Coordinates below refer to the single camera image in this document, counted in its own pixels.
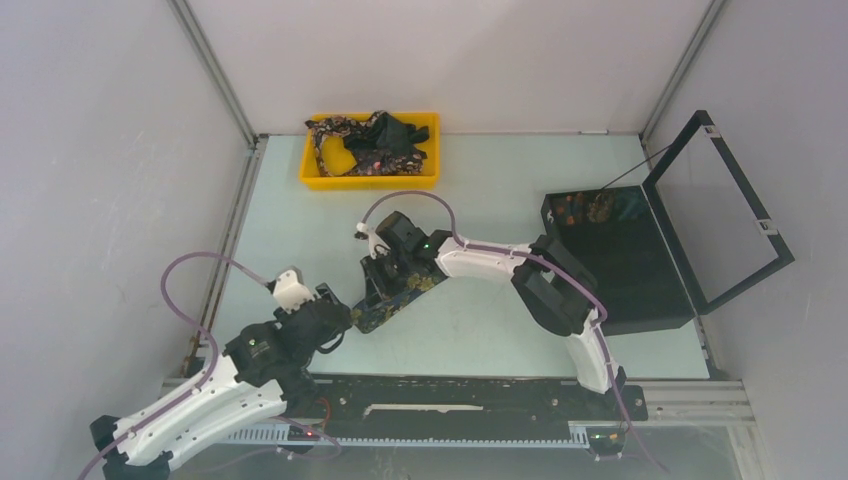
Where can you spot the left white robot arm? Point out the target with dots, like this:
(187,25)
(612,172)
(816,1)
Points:
(261,373)

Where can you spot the navy gold floral tie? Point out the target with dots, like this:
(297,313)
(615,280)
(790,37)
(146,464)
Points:
(382,302)

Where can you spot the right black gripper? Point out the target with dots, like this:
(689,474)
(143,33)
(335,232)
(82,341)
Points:
(373,268)

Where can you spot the yellow plastic bin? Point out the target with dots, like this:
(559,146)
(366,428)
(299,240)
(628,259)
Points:
(339,160)

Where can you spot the rolled ties in box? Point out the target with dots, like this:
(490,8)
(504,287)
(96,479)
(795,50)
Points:
(585,207)

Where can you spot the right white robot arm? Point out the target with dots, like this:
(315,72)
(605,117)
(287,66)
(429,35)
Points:
(556,289)

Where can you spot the black box lid frame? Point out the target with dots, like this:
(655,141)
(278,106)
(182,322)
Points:
(721,237)

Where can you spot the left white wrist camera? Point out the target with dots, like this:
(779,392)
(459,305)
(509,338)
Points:
(289,291)

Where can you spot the dark green tie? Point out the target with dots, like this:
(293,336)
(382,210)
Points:
(383,131)

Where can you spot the black storage box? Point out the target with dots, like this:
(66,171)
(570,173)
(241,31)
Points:
(637,280)

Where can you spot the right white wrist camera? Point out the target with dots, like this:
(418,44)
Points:
(376,246)

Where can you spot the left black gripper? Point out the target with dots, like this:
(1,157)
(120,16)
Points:
(323,289)

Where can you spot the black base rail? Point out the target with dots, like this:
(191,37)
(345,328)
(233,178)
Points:
(362,408)

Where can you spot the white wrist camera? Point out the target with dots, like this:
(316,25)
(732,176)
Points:
(376,246)
(289,291)

